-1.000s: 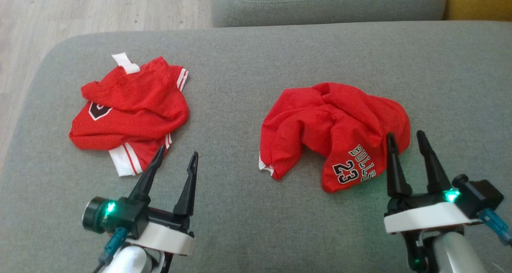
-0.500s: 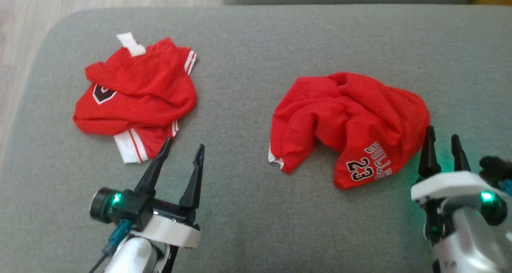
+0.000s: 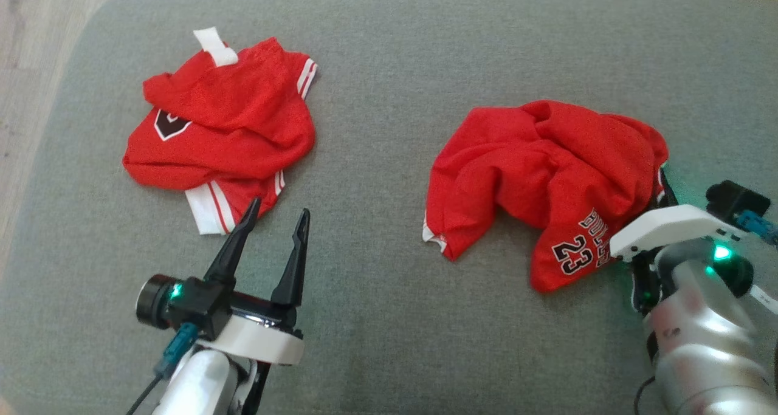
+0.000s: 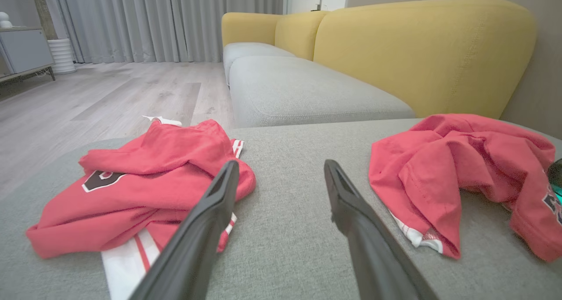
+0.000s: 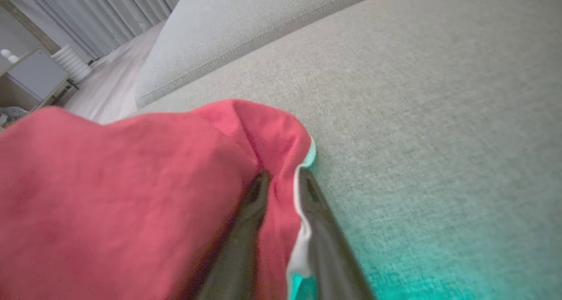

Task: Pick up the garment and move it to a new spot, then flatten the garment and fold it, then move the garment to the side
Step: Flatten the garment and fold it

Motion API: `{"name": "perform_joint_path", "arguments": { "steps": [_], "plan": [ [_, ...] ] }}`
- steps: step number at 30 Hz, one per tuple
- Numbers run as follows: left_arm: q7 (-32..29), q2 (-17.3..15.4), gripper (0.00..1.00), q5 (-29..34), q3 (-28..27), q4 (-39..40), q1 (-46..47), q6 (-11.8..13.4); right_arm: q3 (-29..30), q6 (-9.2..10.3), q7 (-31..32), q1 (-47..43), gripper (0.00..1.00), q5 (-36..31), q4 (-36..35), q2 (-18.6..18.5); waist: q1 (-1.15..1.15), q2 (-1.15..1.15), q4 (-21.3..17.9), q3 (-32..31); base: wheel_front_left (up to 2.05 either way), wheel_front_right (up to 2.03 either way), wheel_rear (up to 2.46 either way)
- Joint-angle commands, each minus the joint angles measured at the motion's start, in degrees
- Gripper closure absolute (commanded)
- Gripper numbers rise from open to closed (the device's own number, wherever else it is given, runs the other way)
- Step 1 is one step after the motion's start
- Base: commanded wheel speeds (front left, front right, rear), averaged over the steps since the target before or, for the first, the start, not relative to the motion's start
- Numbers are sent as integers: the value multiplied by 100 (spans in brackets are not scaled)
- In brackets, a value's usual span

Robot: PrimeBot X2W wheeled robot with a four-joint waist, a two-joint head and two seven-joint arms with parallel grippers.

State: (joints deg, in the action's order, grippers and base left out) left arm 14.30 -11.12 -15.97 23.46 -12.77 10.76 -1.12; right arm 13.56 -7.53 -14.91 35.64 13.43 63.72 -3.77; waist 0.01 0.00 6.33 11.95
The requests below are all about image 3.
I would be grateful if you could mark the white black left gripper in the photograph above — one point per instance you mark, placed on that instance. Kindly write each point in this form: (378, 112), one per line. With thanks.
(267, 345)

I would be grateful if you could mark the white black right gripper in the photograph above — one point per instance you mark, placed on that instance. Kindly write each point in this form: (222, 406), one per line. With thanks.
(668, 226)

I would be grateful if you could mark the red basketball shorts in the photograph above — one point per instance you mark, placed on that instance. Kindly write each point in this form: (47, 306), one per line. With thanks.
(535, 172)

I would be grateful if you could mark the red white basketball jersey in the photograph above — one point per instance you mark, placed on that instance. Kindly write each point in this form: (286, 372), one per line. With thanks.
(231, 117)

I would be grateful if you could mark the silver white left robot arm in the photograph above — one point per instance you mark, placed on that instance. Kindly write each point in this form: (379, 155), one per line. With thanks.
(194, 384)

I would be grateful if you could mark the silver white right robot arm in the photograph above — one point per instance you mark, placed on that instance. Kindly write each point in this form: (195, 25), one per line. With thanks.
(699, 342)

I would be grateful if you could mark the grey fabric sofa seat cushion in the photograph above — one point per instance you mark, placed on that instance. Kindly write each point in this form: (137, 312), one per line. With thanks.
(389, 281)

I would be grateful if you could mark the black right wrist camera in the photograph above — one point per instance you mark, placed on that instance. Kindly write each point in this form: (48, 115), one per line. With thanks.
(732, 197)

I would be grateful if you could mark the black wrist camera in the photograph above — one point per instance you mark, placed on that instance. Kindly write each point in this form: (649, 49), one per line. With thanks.
(194, 305)
(732, 197)

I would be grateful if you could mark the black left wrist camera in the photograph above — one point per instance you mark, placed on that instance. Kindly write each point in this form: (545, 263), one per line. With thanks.
(194, 305)

